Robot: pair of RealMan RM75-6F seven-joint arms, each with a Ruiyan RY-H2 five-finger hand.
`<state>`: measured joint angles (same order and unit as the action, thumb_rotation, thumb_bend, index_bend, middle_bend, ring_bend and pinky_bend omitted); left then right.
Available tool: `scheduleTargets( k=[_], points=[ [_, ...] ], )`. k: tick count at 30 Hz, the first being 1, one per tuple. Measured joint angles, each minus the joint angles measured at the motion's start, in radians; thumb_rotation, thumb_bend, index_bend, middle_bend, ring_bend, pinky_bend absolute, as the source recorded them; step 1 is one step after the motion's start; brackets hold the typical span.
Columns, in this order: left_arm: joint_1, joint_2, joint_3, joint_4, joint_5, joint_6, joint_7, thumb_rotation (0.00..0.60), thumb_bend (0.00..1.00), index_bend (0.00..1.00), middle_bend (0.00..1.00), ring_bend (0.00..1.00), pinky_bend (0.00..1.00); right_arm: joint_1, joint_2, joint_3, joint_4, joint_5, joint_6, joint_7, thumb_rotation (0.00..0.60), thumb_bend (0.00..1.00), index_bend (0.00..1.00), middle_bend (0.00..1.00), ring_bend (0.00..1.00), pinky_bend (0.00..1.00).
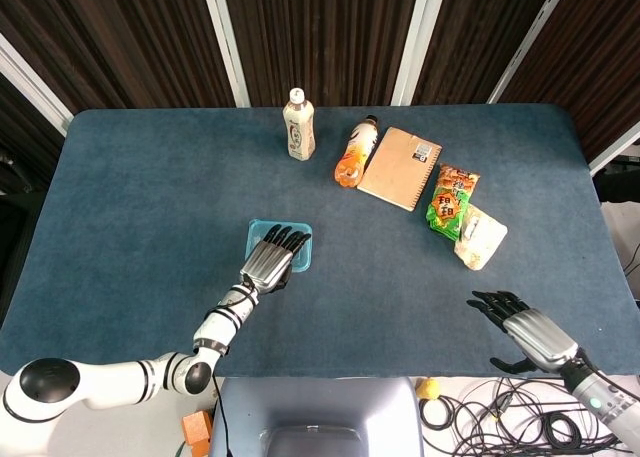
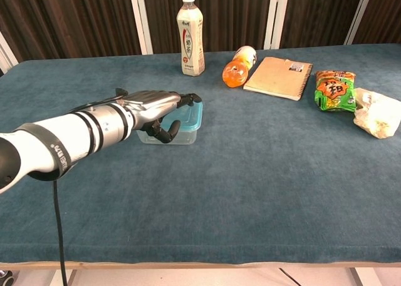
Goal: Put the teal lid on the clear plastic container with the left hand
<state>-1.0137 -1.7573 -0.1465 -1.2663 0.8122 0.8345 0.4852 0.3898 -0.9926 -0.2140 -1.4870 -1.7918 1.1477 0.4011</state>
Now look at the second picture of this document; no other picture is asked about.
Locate blue translucent plastic lid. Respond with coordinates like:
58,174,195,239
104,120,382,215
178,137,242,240
161,100,204,133

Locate orange soda bottle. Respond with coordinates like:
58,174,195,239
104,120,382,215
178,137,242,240
222,45,258,89

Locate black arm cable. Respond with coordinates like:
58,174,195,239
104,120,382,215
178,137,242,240
52,88,128,286

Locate white table leg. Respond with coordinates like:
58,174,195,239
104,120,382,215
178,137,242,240
49,269,78,286
346,268,367,286

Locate clear bag with bread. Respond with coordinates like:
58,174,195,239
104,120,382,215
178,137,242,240
353,87,401,140

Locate black caster wheel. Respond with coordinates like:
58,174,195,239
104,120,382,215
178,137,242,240
0,268,14,286

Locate blue velvet table cloth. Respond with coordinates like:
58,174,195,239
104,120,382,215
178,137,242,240
0,43,401,265

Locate brown spiral notebook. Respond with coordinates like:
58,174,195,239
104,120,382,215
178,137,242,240
243,56,314,102

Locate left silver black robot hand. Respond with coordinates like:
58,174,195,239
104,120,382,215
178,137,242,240
120,91,203,145

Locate milk tea bottle white cap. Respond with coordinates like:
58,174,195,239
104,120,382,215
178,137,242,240
176,0,206,77

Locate white partition frame post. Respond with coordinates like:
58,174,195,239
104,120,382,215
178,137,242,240
0,31,19,76
343,0,375,46
127,0,154,55
263,0,291,51

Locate clear plastic container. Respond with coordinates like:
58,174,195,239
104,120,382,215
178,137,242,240
136,128,198,146

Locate green orange snack bag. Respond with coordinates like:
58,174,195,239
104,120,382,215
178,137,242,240
314,70,358,113

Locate black floor cable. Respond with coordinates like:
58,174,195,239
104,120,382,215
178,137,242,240
278,268,301,286

